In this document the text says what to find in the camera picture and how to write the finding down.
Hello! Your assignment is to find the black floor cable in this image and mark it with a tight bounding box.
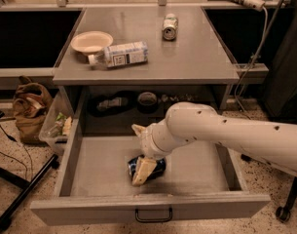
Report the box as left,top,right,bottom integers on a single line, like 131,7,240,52
0,120,34,181

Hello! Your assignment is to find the white paper bowl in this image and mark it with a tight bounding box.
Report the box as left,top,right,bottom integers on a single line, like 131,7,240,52
70,31,113,56

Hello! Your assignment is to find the green and white soda can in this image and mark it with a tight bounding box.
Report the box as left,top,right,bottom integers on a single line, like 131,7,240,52
162,14,178,41

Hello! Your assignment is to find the brown paper bag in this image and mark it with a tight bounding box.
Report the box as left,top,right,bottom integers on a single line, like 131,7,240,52
13,76,53,144

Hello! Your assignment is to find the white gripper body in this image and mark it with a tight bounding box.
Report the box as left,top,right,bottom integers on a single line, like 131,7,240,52
139,120,194,160

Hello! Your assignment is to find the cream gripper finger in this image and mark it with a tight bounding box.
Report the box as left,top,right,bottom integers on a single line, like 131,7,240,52
131,157,157,186
131,124,146,137

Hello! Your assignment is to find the clear plastic water bottle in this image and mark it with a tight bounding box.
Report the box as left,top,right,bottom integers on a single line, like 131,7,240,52
88,41,148,68

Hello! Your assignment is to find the grey counter cabinet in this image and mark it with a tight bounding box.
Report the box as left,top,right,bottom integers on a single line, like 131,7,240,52
52,5,241,115

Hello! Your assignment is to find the grey open top drawer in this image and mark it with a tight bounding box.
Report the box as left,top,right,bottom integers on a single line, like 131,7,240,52
29,89,272,227

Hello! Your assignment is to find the white cable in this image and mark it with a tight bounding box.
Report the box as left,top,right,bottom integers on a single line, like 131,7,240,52
234,6,269,115

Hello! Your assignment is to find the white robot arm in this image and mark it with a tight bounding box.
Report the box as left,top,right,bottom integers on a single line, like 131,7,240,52
131,102,297,177

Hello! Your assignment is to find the black office chair base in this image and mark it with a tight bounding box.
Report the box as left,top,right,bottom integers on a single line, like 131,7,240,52
240,153,297,223

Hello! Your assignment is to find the black stand leg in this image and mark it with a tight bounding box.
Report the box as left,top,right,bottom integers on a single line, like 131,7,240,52
0,154,59,233

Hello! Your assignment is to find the clear plastic bin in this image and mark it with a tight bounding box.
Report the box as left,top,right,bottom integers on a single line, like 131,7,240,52
39,92,73,155

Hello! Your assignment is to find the blue pepsi can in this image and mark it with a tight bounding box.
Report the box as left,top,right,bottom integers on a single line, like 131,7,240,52
128,155,167,180

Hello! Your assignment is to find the black tape roll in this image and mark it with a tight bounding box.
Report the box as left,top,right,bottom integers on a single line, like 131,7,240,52
137,92,158,113

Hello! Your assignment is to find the black cloth in cabinet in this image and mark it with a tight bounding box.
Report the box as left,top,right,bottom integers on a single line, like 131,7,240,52
87,91,137,117

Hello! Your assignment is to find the black drawer handle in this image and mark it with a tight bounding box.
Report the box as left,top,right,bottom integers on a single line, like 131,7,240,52
134,208,173,223

